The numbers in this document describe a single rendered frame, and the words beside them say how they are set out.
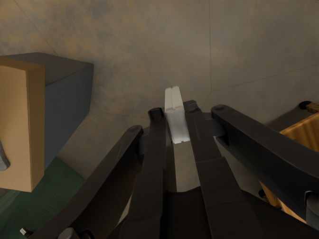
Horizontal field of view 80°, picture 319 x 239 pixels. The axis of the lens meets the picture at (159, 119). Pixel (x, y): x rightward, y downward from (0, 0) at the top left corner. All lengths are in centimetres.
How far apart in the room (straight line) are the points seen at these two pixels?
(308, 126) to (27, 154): 140
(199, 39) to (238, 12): 25
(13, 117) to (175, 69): 86
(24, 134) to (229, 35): 108
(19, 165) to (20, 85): 23
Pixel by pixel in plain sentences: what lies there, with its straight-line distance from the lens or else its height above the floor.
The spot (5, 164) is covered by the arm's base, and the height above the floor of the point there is 69.
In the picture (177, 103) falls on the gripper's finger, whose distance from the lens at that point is 16.
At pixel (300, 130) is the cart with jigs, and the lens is 143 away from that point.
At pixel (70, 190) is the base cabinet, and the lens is 140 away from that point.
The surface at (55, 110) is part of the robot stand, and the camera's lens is 75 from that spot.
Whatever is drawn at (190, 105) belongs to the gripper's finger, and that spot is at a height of 100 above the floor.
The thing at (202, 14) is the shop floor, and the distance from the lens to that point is 121.
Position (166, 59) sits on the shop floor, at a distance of 117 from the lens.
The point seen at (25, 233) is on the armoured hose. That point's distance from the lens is 104.
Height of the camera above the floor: 115
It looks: 67 degrees down
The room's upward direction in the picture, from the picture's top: 169 degrees clockwise
